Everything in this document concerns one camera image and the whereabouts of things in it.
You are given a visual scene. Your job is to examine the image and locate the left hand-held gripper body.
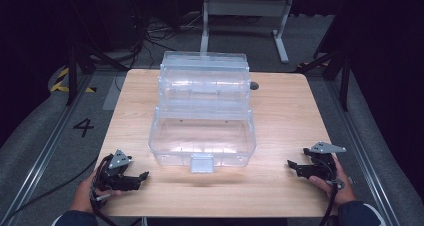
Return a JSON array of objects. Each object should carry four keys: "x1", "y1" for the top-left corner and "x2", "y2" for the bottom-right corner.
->
[{"x1": 92, "y1": 148, "x2": 134, "y2": 193}]

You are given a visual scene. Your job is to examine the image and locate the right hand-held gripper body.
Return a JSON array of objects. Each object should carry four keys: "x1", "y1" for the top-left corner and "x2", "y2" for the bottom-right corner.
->
[{"x1": 301, "y1": 141, "x2": 347, "y2": 182}]

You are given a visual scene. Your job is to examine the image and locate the clear plastic storage box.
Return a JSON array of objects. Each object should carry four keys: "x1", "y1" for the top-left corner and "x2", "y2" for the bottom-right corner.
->
[{"x1": 147, "y1": 50, "x2": 257, "y2": 174}]

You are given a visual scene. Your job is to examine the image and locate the person's left hand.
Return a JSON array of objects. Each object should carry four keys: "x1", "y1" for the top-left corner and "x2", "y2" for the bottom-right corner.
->
[{"x1": 69, "y1": 168, "x2": 125, "y2": 214}]

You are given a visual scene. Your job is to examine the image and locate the person's right hand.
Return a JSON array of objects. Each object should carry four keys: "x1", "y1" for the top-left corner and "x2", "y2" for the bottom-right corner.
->
[{"x1": 307, "y1": 155, "x2": 357, "y2": 208}]

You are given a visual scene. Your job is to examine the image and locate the black tripod stand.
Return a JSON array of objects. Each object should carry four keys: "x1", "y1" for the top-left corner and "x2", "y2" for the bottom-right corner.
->
[
  {"x1": 64, "y1": 39, "x2": 132, "y2": 107},
  {"x1": 295, "y1": 47, "x2": 352, "y2": 113}
]

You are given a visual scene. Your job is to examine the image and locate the yellow black floor tape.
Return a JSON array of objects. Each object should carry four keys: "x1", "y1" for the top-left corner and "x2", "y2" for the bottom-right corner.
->
[{"x1": 49, "y1": 66, "x2": 98, "y2": 94}]

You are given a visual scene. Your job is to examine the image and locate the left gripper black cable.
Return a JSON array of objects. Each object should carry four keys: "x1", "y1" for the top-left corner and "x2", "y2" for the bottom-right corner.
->
[{"x1": 89, "y1": 189, "x2": 118, "y2": 226}]

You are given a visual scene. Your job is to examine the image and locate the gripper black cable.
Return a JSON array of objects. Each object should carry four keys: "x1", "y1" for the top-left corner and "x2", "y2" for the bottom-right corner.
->
[
  {"x1": 89, "y1": 189, "x2": 118, "y2": 226},
  {"x1": 319, "y1": 178, "x2": 346, "y2": 226}
]

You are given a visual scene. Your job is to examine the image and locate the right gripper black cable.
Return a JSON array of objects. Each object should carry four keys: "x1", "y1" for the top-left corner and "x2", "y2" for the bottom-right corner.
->
[{"x1": 319, "y1": 178, "x2": 346, "y2": 226}]

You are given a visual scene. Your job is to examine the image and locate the metal floor rail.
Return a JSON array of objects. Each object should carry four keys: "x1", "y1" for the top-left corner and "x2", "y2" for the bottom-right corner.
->
[
  {"x1": 323, "y1": 76, "x2": 403, "y2": 226},
  {"x1": 0, "y1": 73, "x2": 98, "y2": 222}
]

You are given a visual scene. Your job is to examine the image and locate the black floor cable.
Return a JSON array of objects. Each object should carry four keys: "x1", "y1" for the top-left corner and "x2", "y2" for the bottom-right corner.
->
[{"x1": 0, "y1": 154, "x2": 100, "y2": 226}]

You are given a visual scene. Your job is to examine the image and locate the tangle of floor cables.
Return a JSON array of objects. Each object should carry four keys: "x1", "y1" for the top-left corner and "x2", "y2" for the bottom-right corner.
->
[{"x1": 131, "y1": 10, "x2": 205, "y2": 71}]

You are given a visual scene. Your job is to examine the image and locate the white metal desk frame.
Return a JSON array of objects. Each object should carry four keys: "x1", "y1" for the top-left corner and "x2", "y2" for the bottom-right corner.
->
[{"x1": 199, "y1": 0, "x2": 295, "y2": 65}]

